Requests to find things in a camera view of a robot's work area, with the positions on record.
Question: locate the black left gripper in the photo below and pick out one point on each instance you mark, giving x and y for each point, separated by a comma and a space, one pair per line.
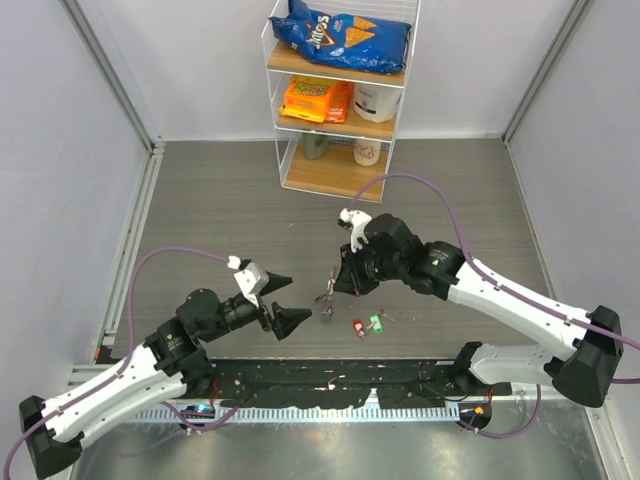
286, 319

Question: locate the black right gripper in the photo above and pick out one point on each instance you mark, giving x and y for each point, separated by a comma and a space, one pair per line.
350, 279

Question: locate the large metal keyring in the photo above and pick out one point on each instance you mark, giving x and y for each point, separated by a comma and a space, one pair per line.
325, 300

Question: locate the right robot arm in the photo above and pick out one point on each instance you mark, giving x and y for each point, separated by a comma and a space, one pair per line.
575, 351

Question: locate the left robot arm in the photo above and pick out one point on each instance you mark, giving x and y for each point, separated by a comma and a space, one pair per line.
170, 363

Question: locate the green key tag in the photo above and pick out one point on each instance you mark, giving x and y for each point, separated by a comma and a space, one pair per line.
376, 320

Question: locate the silver key on red tag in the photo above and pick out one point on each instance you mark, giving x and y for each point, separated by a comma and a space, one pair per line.
366, 329

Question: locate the white paper cup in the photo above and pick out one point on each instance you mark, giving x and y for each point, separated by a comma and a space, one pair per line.
366, 152

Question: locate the white pouch bag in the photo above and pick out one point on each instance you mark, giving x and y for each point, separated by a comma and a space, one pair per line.
375, 103

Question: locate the orange snack box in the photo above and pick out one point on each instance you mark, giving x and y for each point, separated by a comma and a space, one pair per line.
318, 100

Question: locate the blue Doritos chip bag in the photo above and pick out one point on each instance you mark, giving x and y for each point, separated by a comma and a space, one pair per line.
343, 40

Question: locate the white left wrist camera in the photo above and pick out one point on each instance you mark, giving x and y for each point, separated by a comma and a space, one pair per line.
250, 278

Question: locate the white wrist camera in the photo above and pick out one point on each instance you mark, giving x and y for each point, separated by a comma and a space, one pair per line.
355, 222
250, 278

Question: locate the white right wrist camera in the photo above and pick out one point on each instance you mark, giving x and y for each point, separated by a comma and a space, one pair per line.
355, 222

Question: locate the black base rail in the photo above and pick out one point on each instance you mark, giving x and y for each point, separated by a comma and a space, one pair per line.
342, 383

